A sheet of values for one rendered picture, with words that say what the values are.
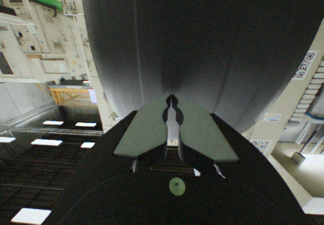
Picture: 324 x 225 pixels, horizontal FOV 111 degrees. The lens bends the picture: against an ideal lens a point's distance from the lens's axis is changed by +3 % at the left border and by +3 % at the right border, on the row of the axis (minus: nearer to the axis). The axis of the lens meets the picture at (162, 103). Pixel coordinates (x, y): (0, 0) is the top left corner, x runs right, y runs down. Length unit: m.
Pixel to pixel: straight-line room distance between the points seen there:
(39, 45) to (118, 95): 4.73
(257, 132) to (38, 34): 4.88
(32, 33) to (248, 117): 4.96
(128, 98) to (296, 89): 0.47
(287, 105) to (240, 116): 0.33
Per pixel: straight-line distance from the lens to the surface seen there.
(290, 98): 0.51
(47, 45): 4.72
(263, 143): 0.57
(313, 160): 0.93
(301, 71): 0.49
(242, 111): 0.19
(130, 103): 0.16
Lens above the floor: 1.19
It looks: 24 degrees up
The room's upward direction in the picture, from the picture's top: 179 degrees counter-clockwise
